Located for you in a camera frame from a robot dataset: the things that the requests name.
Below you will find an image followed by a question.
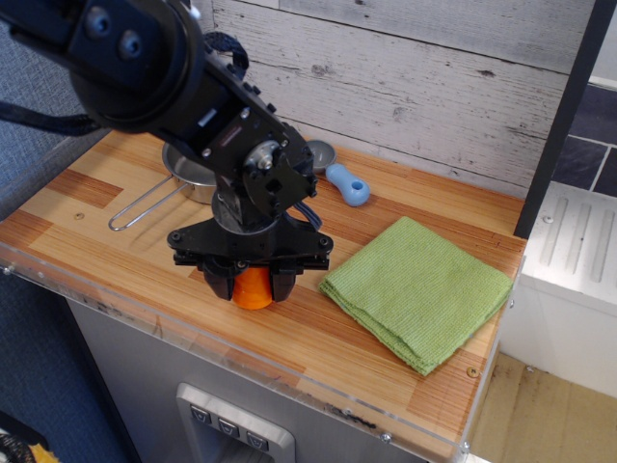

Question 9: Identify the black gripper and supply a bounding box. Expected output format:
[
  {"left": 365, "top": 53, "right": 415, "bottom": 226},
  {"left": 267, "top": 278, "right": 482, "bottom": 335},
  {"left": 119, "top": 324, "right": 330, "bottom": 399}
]
[{"left": 168, "top": 214, "right": 334, "bottom": 302}]

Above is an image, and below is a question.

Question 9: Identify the orange toy carrot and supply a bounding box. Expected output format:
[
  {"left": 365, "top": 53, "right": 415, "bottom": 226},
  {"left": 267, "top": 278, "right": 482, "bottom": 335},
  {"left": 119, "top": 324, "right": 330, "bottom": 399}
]
[{"left": 232, "top": 267, "right": 273, "bottom": 311}]

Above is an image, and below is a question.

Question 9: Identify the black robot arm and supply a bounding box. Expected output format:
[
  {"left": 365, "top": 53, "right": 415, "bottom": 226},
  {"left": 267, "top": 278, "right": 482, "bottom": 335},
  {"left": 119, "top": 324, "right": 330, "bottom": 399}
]
[{"left": 1, "top": 1, "right": 334, "bottom": 302}]

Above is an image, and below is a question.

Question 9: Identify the green folded cloth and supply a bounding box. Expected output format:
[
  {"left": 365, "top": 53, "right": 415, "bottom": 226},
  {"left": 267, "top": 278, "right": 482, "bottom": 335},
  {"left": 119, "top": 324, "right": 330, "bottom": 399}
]
[{"left": 319, "top": 217, "right": 513, "bottom": 376}]

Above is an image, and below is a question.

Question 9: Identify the stainless steel pot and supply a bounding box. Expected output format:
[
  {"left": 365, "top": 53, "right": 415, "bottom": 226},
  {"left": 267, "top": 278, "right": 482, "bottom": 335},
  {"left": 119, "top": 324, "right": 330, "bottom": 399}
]
[{"left": 108, "top": 144, "right": 216, "bottom": 232}]

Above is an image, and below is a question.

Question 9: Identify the blue grey measuring scoop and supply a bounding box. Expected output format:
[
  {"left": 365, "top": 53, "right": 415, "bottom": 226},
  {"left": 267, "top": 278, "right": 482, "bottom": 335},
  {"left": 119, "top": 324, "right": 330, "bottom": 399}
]
[{"left": 308, "top": 140, "right": 370, "bottom": 207}]

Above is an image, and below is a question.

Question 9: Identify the silver toy fridge cabinet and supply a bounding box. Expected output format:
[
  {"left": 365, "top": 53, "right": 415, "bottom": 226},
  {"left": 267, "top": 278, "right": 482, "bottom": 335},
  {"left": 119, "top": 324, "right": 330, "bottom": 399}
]
[{"left": 69, "top": 302, "right": 469, "bottom": 462}]

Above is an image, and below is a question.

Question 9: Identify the clear acrylic edge guard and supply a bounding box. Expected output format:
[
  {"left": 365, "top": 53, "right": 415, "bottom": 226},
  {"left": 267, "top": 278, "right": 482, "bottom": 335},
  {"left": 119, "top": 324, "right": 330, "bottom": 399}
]
[{"left": 1, "top": 238, "right": 501, "bottom": 462}]

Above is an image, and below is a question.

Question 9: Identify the black yellow object corner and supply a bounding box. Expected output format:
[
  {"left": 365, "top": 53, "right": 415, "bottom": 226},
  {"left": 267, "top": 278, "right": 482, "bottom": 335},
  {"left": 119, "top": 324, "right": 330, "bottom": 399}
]
[{"left": 1, "top": 412, "right": 60, "bottom": 463}]

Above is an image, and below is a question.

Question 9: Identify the white toy sink unit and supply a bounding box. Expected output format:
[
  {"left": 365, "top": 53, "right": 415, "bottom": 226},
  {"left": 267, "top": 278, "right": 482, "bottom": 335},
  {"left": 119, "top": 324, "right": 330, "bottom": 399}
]
[{"left": 500, "top": 182, "right": 616, "bottom": 396}]

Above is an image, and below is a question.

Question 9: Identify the black right vertical post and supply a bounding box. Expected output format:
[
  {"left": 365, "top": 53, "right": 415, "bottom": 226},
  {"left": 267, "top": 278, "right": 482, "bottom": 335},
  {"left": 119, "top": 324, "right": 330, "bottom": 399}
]
[{"left": 514, "top": 0, "right": 616, "bottom": 239}]

